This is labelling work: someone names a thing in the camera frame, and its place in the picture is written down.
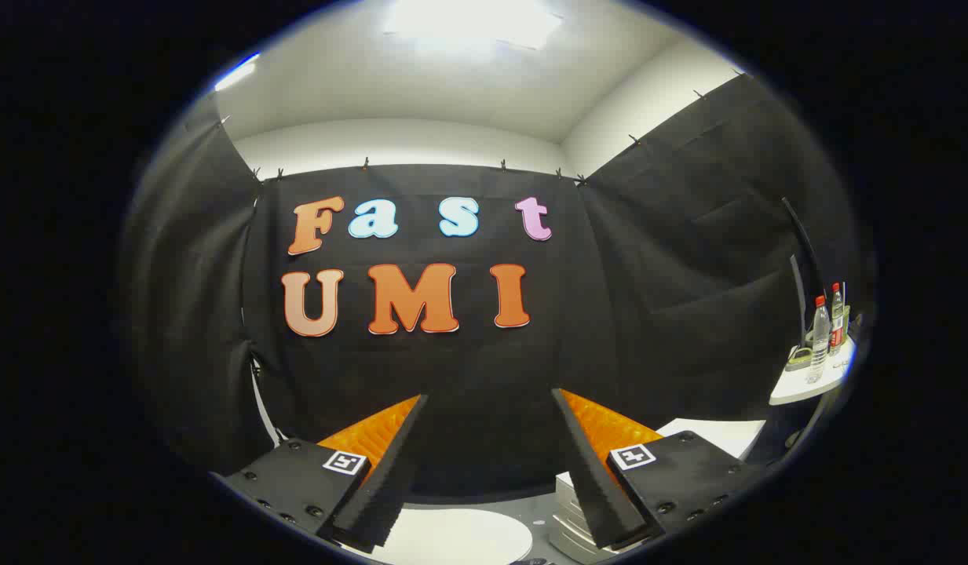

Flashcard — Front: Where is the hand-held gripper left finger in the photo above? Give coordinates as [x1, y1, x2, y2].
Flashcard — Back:
[211, 394, 429, 555]

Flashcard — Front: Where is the white drawer cabinet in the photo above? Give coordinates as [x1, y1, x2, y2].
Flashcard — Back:
[548, 418, 767, 563]

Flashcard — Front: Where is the small ceiling light panel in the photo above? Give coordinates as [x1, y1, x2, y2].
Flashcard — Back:
[213, 53, 261, 93]

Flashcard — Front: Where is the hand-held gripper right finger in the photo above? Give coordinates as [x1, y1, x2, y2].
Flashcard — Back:
[550, 388, 763, 550]

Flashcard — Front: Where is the large ceiling light panel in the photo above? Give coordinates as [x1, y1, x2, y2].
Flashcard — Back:
[383, 0, 564, 52]

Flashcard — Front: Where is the black backdrop cloth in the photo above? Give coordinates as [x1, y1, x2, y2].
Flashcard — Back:
[119, 75, 857, 499]

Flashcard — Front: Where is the clear water bottle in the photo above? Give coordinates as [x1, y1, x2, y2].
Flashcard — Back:
[805, 295, 832, 385]

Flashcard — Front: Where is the red label bottle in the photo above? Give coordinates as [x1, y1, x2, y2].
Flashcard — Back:
[829, 282, 846, 355]

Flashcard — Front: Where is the white side table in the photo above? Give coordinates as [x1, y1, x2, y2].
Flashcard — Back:
[769, 337, 855, 406]

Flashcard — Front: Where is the white toilet lid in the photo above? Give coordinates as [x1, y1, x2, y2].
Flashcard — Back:
[350, 508, 535, 565]

